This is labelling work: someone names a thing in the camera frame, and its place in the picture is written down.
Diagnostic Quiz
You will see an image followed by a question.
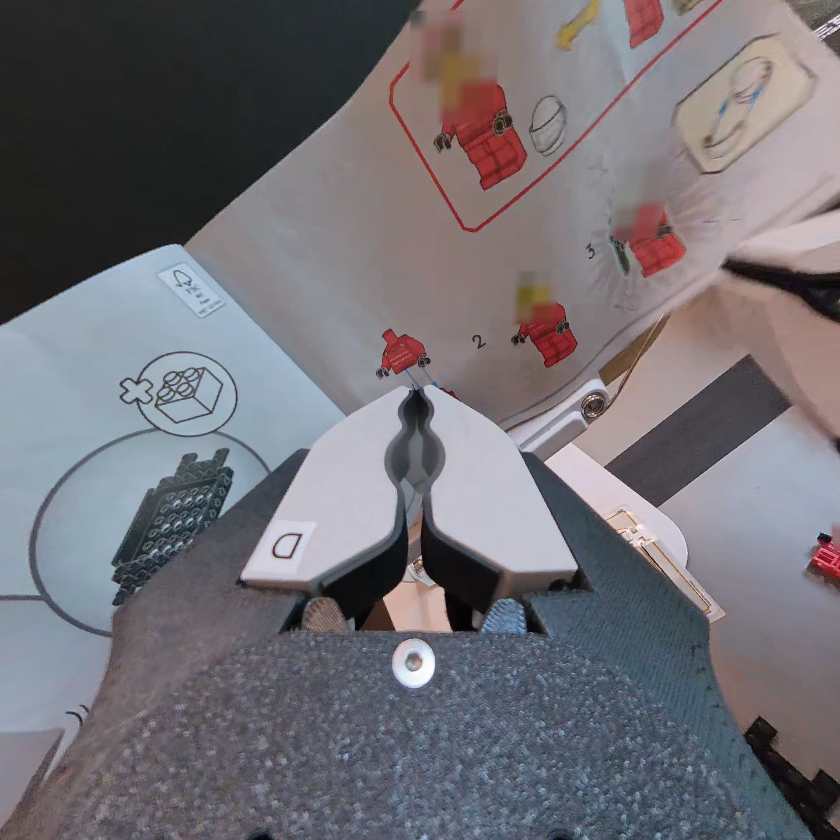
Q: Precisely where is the red toy minifigure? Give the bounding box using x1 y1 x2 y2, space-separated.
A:
806 525 840 578

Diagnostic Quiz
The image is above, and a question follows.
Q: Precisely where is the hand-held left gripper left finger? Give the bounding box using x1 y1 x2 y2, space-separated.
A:
239 386 421 631

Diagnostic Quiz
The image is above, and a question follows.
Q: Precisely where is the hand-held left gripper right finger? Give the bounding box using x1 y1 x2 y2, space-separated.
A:
420 385 580 631

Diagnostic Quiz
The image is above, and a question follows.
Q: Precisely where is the black toy chassis plate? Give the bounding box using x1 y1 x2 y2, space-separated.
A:
745 715 840 840

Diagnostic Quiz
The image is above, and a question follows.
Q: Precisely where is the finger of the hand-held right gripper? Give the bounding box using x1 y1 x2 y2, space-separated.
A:
722 213 840 311
745 287 840 454

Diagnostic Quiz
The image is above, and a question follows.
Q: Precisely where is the yellow black sticker sheet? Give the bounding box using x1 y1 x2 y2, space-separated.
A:
604 508 727 622

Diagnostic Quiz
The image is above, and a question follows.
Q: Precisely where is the toy brick instruction booklet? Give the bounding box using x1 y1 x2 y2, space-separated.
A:
0 0 840 732

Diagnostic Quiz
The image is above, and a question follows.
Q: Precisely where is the white book stand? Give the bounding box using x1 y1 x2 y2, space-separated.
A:
367 315 688 631

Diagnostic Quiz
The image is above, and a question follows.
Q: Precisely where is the grey desk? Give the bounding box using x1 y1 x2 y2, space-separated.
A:
591 308 840 840

